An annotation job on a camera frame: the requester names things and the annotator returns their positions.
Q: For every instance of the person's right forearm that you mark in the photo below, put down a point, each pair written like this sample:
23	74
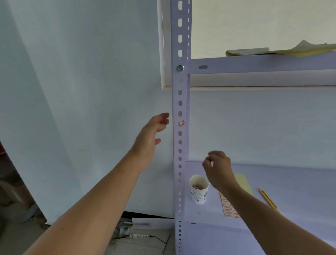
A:
273	223

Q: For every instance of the person's left thumb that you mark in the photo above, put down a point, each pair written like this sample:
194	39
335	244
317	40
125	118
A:
157	141

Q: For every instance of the yellow utility knife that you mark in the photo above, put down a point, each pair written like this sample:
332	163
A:
269	199

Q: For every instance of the pale yellow paper sheet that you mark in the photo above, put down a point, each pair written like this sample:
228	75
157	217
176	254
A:
245	182

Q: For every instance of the person's right hand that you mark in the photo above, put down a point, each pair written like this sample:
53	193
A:
220	172

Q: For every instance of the white window frame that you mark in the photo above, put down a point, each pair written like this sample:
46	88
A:
166	52

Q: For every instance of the white slotted metal rack post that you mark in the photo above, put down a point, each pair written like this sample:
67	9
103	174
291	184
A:
180	157

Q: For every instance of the yellow crumpled paper sheet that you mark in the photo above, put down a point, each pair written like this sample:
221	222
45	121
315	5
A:
307	50

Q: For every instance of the red sticker sheet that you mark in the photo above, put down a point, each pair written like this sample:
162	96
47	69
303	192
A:
227	207

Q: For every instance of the white patterned paper cup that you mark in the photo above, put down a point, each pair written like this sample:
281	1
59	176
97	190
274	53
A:
199	195

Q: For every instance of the white rack shelf board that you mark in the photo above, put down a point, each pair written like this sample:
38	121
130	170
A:
275	205

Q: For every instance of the red scraps in cup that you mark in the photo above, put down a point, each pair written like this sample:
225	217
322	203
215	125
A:
199	186

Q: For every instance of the silver bolt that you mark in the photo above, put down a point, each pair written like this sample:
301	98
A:
180	67

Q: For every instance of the white power strip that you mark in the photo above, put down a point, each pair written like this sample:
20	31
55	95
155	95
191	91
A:
139	236

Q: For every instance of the person's left forearm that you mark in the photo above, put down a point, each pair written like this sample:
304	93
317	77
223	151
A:
89	207

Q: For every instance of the person's right thumb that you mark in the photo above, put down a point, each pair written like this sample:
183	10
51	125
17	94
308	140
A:
206	164

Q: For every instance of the white metal shelf beam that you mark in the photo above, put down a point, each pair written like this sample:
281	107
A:
262	64

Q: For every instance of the person's left hand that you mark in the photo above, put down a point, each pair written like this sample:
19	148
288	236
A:
145	141

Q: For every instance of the white green tube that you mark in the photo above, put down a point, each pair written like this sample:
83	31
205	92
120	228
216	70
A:
125	231

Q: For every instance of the beige folded paper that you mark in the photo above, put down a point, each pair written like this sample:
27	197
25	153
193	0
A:
246	51

